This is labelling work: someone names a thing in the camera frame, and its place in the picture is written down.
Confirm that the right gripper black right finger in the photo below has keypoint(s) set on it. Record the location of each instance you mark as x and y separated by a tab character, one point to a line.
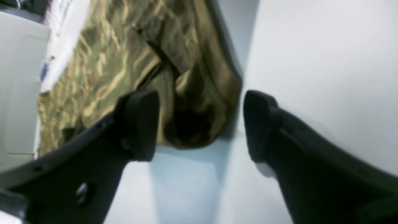
320	183

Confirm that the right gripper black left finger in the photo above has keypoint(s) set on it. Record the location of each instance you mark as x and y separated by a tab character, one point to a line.
76	184

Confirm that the camouflage T-shirt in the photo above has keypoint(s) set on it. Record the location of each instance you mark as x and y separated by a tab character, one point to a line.
172	46

